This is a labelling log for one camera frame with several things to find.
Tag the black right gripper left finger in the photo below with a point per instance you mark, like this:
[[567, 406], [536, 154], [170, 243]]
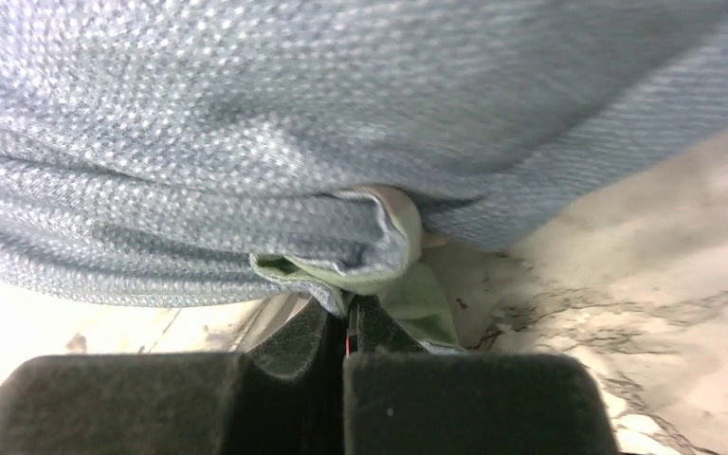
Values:
[[278, 398]]

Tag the patchwork green beige pillowcase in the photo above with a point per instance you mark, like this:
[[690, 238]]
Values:
[[402, 282]]

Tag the blue pillowcase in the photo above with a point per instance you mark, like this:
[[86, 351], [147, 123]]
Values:
[[189, 153]]

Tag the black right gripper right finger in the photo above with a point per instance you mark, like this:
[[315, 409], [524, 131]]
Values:
[[401, 399]]

